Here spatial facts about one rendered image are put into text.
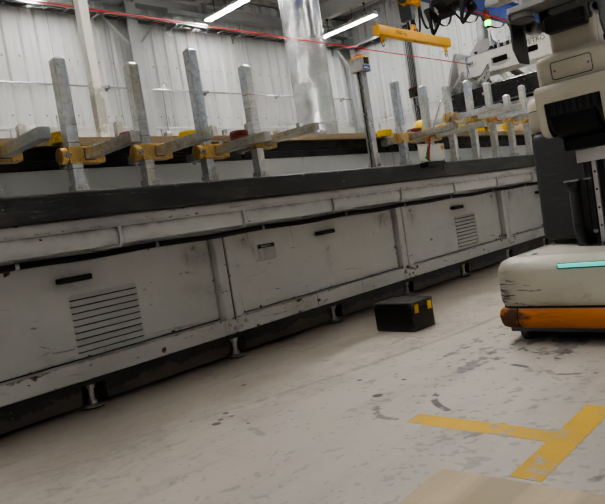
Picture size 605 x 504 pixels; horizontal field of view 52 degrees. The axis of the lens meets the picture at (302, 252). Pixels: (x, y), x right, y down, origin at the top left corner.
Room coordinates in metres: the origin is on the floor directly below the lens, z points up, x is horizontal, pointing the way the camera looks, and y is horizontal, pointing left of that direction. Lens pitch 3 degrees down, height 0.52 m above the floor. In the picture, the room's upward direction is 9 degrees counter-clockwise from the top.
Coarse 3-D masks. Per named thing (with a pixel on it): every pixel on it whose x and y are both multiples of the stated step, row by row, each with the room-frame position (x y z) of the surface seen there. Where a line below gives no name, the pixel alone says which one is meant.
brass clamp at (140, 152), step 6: (144, 144) 2.03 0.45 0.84; (150, 144) 2.05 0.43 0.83; (156, 144) 2.06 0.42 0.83; (132, 150) 2.03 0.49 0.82; (138, 150) 2.01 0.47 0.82; (144, 150) 2.03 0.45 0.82; (150, 150) 2.04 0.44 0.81; (132, 156) 2.03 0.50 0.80; (138, 156) 2.01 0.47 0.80; (144, 156) 2.02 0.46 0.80; (150, 156) 2.04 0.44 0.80; (156, 156) 2.06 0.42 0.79; (162, 156) 2.07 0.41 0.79; (168, 156) 2.09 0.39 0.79
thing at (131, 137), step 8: (120, 136) 1.73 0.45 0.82; (128, 136) 1.70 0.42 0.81; (136, 136) 1.71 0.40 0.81; (96, 144) 1.83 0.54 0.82; (104, 144) 1.79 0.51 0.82; (112, 144) 1.76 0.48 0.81; (120, 144) 1.74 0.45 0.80; (128, 144) 1.73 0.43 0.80; (88, 152) 1.86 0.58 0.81; (96, 152) 1.83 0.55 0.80; (104, 152) 1.81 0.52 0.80; (64, 168) 2.00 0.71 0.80
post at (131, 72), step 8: (128, 64) 2.03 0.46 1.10; (136, 64) 2.05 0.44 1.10; (128, 72) 2.04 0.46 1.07; (136, 72) 2.05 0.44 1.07; (128, 80) 2.04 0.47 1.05; (136, 80) 2.05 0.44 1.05; (128, 88) 2.05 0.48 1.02; (136, 88) 2.04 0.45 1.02; (128, 96) 2.05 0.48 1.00; (136, 96) 2.04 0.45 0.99; (136, 104) 2.03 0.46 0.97; (144, 104) 2.06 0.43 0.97; (136, 112) 2.03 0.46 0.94; (144, 112) 2.05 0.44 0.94; (136, 120) 2.04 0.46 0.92; (144, 120) 2.05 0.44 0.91; (136, 128) 2.04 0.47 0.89; (144, 128) 2.05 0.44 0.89; (144, 136) 2.04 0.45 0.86; (136, 144) 2.05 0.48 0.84; (144, 160) 2.03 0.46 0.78; (152, 160) 2.05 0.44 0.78; (144, 168) 2.04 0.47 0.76; (152, 168) 2.05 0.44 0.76; (144, 176) 2.04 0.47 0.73; (152, 176) 2.04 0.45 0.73
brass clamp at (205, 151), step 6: (204, 144) 2.20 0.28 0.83; (210, 144) 2.22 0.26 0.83; (216, 144) 2.24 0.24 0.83; (192, 150) 2.21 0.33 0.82; (198, 150) 2.19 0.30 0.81; (204, 150) 2.19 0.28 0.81; (210, 150) 2.22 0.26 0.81; (198, 156) 2.20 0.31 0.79; (204, 156) 2.20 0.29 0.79; (210, 156) 2.22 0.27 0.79; (216, 156) 2.24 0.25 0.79; (222, 156) 2.26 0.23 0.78; (228, 156) 2.28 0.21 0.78
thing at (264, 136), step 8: (248, 136) 2.11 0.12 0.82; (256, 136) 2.08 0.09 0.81; (264, 136) 2.06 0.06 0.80; (224, 144) 2.20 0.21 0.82; (232, 144) 2.17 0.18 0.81; (240, 144) 2.14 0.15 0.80; (248, 144) 2.11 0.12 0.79; (216, 152) 2.23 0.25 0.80; (224, 152) 2.21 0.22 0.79; (192, 160) 2.33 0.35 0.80
